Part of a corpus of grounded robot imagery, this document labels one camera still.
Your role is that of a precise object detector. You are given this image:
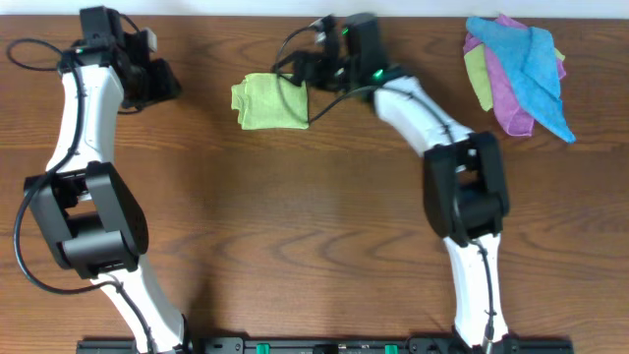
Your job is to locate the green microfiber cloth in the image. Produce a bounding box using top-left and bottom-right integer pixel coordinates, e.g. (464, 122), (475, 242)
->
(231, 73), (309, 130)

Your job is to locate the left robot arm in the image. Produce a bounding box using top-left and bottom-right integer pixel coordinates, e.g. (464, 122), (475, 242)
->
(19, 6), (193, 353)

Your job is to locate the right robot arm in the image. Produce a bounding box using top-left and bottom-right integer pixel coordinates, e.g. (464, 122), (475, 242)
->
(271, 13), (510, 353)

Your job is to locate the purple microfiber cloth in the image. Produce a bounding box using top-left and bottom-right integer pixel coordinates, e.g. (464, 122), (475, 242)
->
(462, 13), (567, 138)

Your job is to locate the blue microfiber cloth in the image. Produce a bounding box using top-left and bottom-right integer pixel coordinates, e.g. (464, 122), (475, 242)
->
(465, 16), (577, 145)

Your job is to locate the left black cable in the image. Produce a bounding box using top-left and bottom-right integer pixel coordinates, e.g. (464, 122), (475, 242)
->
(4, 12), (158, 354)

